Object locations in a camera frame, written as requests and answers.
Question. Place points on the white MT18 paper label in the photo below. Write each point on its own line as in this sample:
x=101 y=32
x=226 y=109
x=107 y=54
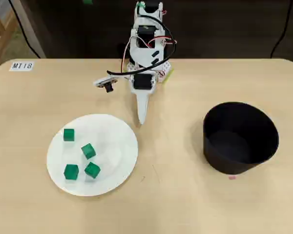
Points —
x=21 y=66

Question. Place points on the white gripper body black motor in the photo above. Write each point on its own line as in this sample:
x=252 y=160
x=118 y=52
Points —
x=141 y=82

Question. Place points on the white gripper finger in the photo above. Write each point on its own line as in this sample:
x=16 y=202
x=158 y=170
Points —
x=142 y=107

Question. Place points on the light wooden shelf frame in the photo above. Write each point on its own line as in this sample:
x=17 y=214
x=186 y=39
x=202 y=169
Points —
x=0 y=31

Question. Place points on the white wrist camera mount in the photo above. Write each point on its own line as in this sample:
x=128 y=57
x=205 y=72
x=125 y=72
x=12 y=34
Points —
x=100 y=82

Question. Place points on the small pink sticker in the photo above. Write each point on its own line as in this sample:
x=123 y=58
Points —
x=232 y=177

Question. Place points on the white paper plate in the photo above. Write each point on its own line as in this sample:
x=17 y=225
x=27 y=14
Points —
x=117 y=146

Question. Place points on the black round pot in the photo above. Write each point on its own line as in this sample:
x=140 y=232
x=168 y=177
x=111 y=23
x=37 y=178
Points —
x=222 y=163

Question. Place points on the green tape strip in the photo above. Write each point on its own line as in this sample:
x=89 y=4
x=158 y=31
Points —
x=139 y=4

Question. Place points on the small green tape piece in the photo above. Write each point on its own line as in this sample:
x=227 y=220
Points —
x=88 y=2

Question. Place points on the white perforated base plate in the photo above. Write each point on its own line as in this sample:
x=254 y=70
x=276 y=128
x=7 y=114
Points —
x=166 y=69

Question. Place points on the green cube block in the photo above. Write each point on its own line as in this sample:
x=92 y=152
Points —
x=69 y=134
x=92 y=170
x=88 y=151
x=71 y=172

